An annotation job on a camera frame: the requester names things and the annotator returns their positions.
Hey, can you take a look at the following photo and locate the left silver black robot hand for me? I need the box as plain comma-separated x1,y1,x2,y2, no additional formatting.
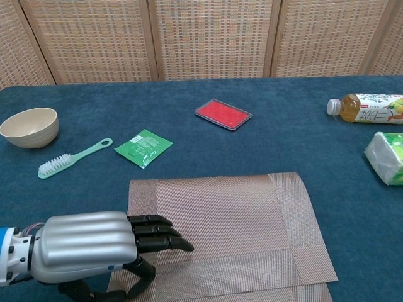
28,211,195,302

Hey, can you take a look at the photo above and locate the red ink pad case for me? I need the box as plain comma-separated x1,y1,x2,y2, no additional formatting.
195,98,253,132

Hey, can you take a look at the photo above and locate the dark teal cloth-covered table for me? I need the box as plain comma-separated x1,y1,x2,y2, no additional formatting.
0,74,403,302

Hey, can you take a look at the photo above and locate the green sachet packet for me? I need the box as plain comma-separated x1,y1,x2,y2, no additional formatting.
113,128,174,170

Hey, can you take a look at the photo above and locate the brown woven placemat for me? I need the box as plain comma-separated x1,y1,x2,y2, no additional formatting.
106,171,339,302

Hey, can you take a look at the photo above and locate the woven bamboo folding screen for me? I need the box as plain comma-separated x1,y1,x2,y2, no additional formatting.
0,0,403,91

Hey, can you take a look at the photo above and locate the green yellow tissue pack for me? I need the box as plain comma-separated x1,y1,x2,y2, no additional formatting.
363,131,403,186

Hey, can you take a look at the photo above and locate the light brown bowl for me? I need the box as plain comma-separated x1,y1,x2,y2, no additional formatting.
0,107,60,149

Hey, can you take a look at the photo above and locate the tea bottle with label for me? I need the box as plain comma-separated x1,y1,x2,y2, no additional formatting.
326,92,403,125

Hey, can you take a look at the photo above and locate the mint green brush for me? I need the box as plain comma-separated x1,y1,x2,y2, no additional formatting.
37,138,113,180

